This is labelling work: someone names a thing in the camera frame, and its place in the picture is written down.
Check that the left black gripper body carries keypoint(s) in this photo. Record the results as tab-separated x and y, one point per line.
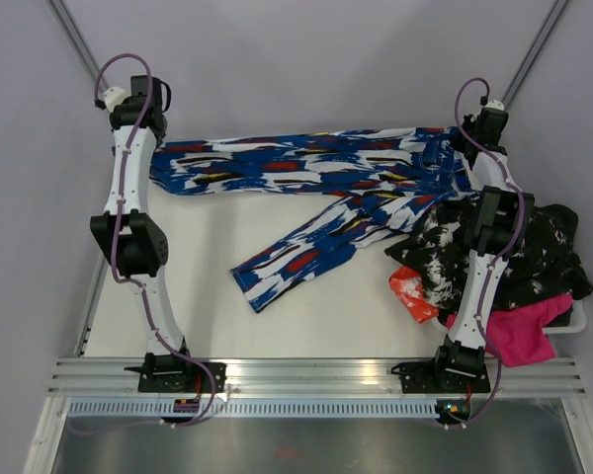
162	133

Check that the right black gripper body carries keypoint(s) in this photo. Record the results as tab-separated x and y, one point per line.
468	126

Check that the blue white red patterned trousers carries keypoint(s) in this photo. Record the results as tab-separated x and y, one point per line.
382	180

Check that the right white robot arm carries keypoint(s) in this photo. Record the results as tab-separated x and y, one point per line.
494	231

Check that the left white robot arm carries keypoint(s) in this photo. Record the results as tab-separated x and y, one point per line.
133	244

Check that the black white patterned trousers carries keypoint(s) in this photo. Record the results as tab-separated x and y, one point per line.
542	267

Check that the orange white garment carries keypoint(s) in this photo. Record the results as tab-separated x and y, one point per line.
407	286

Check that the pink garment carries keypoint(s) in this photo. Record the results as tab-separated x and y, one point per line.
517	335

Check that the white tray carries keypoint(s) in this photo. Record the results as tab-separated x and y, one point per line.
572	321

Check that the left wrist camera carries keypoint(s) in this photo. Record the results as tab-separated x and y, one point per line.
113	97

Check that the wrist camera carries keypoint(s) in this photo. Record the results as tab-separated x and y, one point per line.
494	105
113	97

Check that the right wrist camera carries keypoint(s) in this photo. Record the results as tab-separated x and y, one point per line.
494	105

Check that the right aluminium frame post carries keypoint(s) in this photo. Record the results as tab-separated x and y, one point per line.
535	50

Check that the aluminium frame post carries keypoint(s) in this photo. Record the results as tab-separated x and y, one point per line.
71	31
535	50

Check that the left aluminium frame post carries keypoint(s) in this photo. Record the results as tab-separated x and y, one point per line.
71	31

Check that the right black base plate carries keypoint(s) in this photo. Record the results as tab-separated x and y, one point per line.
423	377

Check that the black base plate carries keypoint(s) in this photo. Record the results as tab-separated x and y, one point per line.
423	377
171	375

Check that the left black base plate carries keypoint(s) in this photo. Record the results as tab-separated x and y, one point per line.
171	375

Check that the aluminium mounting rail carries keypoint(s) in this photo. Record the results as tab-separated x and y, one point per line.
305	377

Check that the slotted cable duct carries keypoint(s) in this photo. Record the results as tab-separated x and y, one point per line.
257	408

